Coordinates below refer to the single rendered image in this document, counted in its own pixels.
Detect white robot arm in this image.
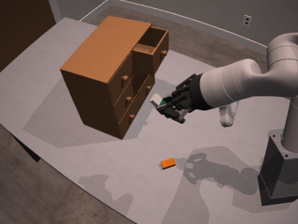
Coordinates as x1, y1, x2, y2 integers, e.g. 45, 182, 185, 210
200, 33, 298, 154

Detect dark brown drawer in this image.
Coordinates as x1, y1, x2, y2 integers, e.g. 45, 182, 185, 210
136, 72, 148, 90
133, 27, 169, 76
138, 75, 154, 107
119, 95, 139, 137
114, 75, 137, 121
108, 53, 134, 103

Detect green rectangular block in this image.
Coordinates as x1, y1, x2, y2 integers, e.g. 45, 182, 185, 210
150, 93, 170, 119

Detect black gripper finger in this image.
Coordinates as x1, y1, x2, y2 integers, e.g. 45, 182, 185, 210
156, 93, 191, 124
162, 74, 196, 103

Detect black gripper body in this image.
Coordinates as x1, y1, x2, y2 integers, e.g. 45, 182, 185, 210
178, 73, 214, 113

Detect brown wooden chest of drawers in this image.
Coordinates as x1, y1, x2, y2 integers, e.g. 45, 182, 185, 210
60, 16, 152, 140

